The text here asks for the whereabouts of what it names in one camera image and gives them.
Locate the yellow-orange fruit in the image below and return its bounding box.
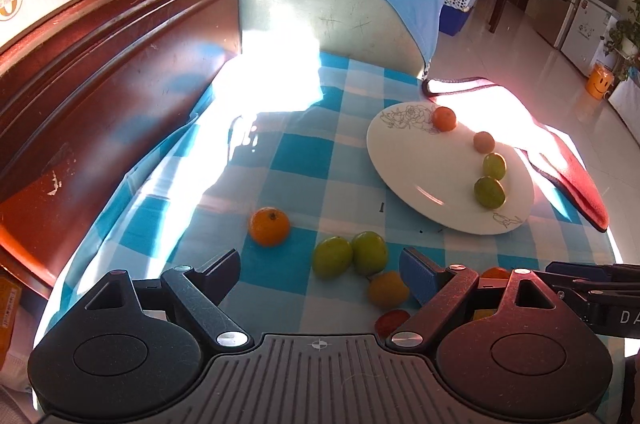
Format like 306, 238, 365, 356
368, 271, 410, 311

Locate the red cherry tomato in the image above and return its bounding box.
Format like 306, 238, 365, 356
374, 309, 411, 340

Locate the green fruit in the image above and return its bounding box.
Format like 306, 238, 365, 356
474, 176, 506, 210
483, 152, 508, 181
312, 236, 354, 279
352, 231, 388, 277

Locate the large orange tangerine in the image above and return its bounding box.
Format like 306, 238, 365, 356
248, 207, 291, 248

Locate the brownish small fruit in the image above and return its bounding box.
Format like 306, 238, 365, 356
473, 131, 496, 155

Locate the green fruit on plate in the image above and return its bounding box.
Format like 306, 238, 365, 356
474, 176, 506, 210

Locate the white patterned plate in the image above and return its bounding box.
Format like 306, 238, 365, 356
367, 102, 534, 235

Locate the orange on plate top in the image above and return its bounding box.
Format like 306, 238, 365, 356
431, 106, 457, 132

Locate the blue checkered tablecloth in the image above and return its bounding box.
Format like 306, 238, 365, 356
39, 54, 614, 335

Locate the red fleece cloth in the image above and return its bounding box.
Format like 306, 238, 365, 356
422, 77, 610, 233

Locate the orange box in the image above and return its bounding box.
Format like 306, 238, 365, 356
0, 275, 22, 361

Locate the yellow smiley bin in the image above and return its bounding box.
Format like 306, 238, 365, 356
586, 62, 614, 100

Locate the wooden sofa backrest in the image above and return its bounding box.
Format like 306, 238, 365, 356
1, 0, 241, 297

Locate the small white fridge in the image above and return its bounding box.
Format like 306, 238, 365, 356
561, 0, 620, 77

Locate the potted green plant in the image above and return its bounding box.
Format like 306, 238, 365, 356
604, 0, 640, 81

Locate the blue storage box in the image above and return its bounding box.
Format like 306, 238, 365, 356
439, 5, 471, 36

